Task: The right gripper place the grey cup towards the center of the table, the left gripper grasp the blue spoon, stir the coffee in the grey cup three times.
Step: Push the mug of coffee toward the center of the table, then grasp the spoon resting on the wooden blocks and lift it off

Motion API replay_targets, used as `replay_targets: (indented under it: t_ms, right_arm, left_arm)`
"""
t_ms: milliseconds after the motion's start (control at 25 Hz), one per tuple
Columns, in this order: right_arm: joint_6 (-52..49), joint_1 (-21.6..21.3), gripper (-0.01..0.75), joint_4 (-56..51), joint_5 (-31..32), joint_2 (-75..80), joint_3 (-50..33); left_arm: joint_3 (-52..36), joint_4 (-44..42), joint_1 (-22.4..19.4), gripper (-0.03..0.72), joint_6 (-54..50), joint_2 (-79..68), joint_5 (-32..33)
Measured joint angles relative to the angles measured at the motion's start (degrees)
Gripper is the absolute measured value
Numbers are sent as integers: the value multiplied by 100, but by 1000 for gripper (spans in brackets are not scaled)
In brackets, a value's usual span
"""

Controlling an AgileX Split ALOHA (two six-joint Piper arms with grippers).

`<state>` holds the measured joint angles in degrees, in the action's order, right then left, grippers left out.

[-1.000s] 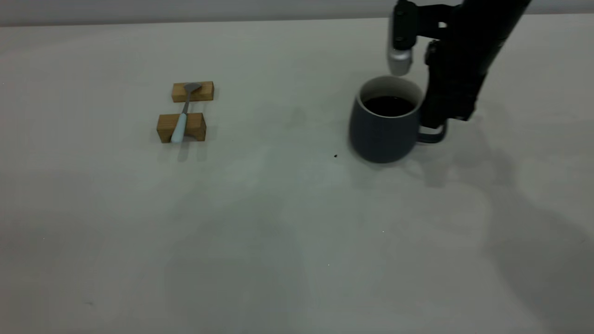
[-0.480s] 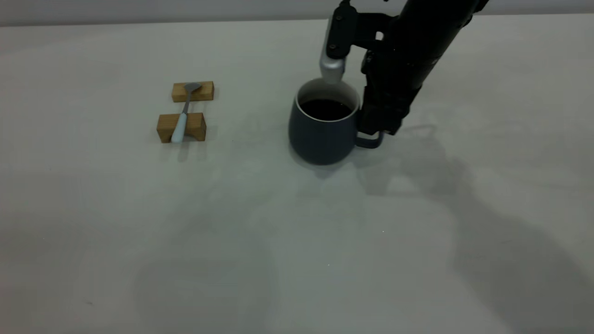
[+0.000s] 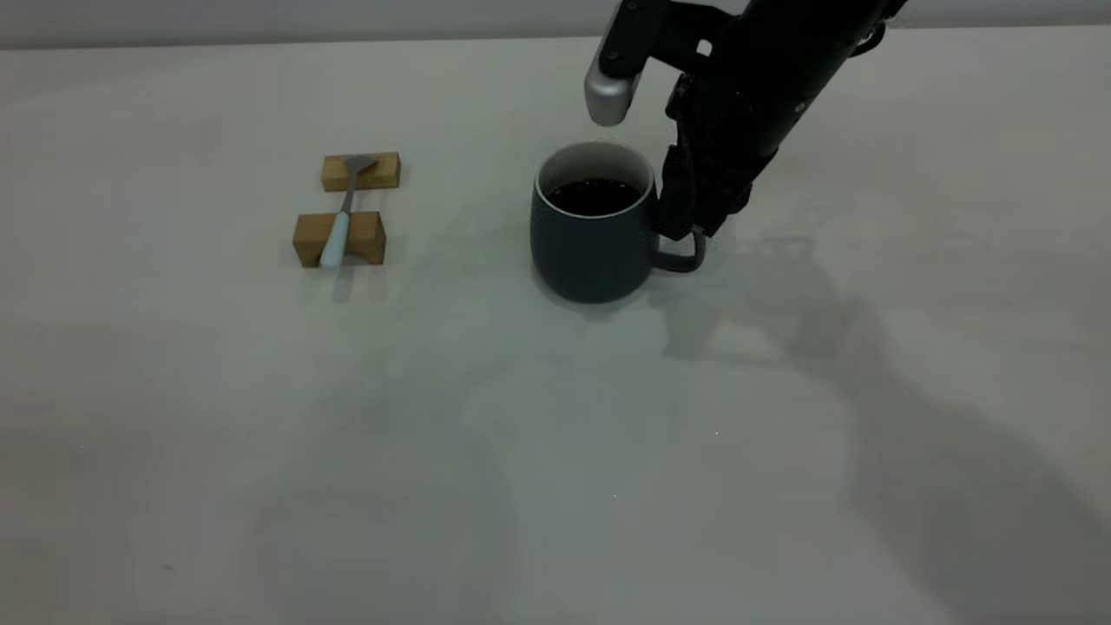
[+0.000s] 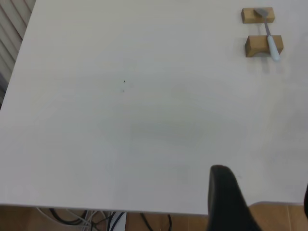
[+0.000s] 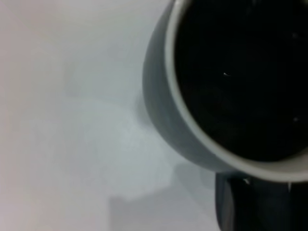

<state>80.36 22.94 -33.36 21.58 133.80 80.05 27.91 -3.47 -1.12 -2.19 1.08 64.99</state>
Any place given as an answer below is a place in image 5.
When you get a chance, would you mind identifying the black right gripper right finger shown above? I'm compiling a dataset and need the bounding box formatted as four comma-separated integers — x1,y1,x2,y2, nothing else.
288,181,308,231

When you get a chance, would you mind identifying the dark grey ceramic cup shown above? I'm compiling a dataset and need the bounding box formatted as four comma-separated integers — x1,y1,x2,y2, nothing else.
141,0,308,231

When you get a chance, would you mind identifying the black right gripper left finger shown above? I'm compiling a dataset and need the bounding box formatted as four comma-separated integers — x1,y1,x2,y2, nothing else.
215,172,251,231

